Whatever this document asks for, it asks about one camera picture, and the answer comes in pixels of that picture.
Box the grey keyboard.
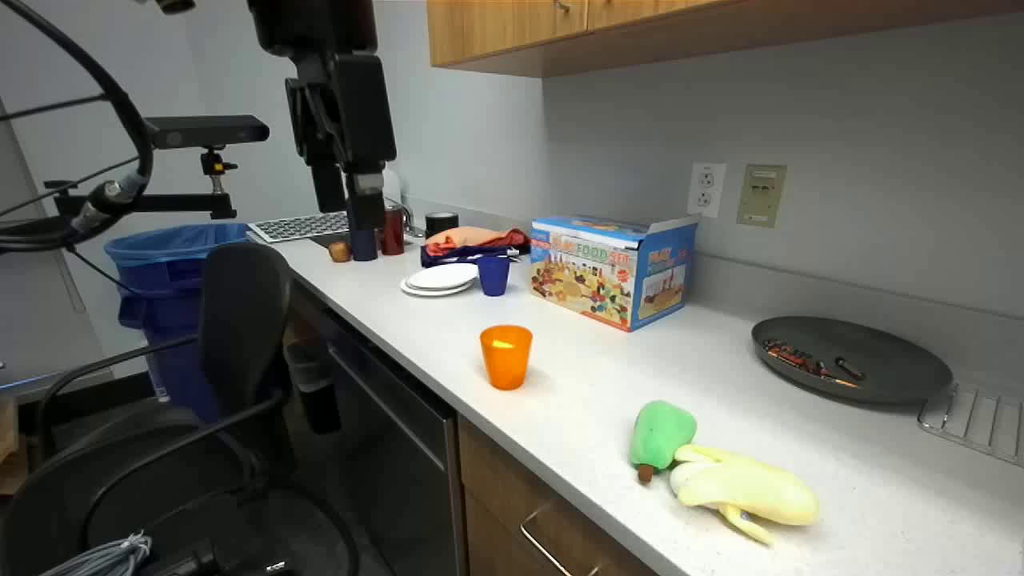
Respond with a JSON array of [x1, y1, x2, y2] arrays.
[[247, 207, 351, 246]]

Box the yellow banana plush toy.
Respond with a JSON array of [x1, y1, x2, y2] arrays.
[[665, 440, 824, 549]]

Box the green pear plush toy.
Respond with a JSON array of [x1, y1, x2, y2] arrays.
[[628, 397, 702, 490]]

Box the clear plastic bottle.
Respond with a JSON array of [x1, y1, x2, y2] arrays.
[[382, 165, 418, 213]]

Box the beige light switch plate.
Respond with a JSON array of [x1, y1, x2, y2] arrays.
[[736, 161, 791, 231]]

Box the colourful toy box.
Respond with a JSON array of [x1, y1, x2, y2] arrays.
[[530, 213, 702, 334]]

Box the black bar camera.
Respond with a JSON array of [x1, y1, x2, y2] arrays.
[[136, 111, 274, 150]]

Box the wooden upper cabinet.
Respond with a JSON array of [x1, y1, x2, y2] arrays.
[[426, 0, 1024, 81]]

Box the round dark hot plate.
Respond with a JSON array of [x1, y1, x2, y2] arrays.
[[749, 312, 958, 410]]

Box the blue cup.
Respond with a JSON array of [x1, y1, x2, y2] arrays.
[[474, 250, 516, 297]]

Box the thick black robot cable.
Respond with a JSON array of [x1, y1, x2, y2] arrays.
[[0, 0, 157, 257]]

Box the red orange plush toy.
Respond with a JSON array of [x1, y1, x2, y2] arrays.
[[424, 222, 535, 258]]

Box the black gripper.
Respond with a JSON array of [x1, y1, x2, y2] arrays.
[[247, 0, 399, 232]]

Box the dark blue bottle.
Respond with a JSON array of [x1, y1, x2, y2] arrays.
[[345, 220, 382, 266]]

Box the white plate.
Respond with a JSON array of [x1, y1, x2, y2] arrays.
[[397, 278, 477, 300], [404, 261, 484, 294]]

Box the black camera stand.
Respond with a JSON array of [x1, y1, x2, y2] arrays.
[[42, 142, 245, 222]]

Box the silver drawer handle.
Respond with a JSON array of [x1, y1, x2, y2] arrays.
[[516, 500, 575, 576]]

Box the orange plastic cup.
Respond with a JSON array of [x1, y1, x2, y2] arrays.
[[477, 324, 535, 392]]

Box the black office chair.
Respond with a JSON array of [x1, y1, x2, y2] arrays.
[[0, 241, 361, 576]]

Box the small black cup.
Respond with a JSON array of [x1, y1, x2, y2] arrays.
[[424, 207, 466, 241]]

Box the blue trash bin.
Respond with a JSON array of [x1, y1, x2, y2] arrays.
[[102, 220, 255, 426]]

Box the red cup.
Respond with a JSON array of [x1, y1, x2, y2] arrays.
[[377, 205, 413, 258]]

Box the wooden lower drawer cabinet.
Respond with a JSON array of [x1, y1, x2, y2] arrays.
[[454, 414, 665, 576]]

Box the white wall outlet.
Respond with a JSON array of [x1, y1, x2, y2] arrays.
[[686, 161, 729, 220]]

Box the dark blue tray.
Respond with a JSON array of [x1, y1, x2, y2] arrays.
[[421, 241, 530, 273]]

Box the black dishwasher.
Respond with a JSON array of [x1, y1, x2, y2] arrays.
[[322, 315, 466, 576]]

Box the toy food pieces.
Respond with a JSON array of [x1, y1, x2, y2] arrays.
[[766, 338, 871, 389]]

